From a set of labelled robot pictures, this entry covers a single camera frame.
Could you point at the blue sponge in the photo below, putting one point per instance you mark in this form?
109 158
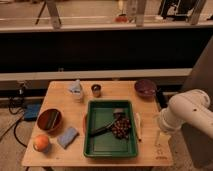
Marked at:
67 137

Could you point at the orange fruit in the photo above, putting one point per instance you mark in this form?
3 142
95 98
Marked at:
41 143

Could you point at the small metal cup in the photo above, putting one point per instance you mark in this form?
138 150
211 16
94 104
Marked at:
96 90

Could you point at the clear plastic cup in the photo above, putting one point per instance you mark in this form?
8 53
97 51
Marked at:
77 91

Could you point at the light wooden stick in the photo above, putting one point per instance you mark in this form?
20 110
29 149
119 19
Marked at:
138 126

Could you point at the dark purple bowl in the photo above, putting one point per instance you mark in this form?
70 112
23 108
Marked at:
145 88

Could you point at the brown wooden bowl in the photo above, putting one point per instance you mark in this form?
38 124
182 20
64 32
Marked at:
49 120

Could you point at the bunch of dark grapes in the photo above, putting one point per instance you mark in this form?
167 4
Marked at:
121 128

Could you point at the blue box on floor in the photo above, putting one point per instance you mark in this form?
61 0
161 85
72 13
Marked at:
32 112

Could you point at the green plastic tray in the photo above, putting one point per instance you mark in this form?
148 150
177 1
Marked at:
110 130

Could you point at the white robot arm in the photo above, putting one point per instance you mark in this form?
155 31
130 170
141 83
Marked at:
188 107

